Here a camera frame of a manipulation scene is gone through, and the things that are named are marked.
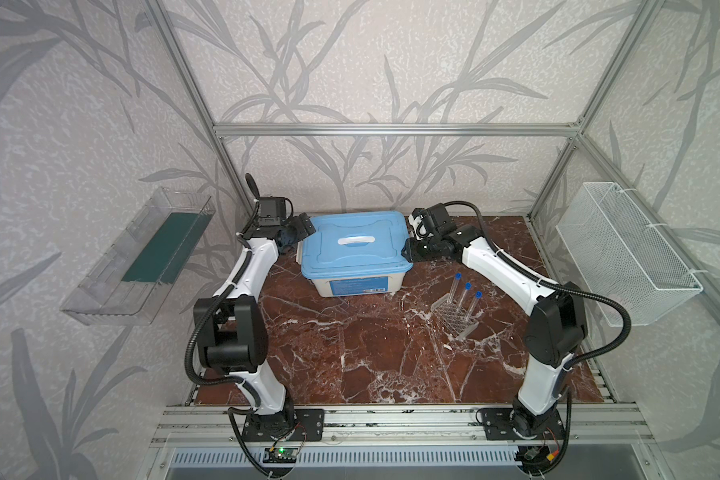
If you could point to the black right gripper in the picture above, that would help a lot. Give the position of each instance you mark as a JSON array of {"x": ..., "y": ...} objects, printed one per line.
[{"x": 411, "y": 248}]

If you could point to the clear acrylic wall shelf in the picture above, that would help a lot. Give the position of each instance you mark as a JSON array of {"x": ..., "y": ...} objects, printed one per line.
[{"x": 135, "y": 275}]

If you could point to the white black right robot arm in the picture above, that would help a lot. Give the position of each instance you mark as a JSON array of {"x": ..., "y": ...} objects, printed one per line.
[{"x": 556, "y": 325}]

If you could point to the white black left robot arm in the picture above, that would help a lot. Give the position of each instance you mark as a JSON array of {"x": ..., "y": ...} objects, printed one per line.
[{"x": 230, "y": 342}]

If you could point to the blue capped test tube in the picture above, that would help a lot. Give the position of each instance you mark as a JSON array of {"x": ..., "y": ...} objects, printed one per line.
[
  {"x": 469, "y": 315},
  {"x": 453, "y": 288},
  {"x": 462, "y": 296}
]

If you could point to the white wire mesh basket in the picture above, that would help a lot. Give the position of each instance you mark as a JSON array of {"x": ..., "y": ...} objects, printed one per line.
[{"x": 622, "y": 255}]

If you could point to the blue plastic bin lid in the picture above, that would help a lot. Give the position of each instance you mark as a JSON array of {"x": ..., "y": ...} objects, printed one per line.
[{"x": 355, "y": 245}]

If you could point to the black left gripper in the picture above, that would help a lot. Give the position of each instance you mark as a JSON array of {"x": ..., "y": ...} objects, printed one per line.
[{"x": 303, "y": 227}]

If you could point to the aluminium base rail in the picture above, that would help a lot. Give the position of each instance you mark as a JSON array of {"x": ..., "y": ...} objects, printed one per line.
[{"x": 408, "y": 425}]

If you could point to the clear acrylic test tube rack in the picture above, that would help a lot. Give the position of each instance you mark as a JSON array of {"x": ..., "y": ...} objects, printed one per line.
[{"x": 452, "y": 318}]

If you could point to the white plastic storage bin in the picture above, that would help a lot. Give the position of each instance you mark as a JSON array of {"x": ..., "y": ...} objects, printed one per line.
[{"x": 360, "y": 282}]

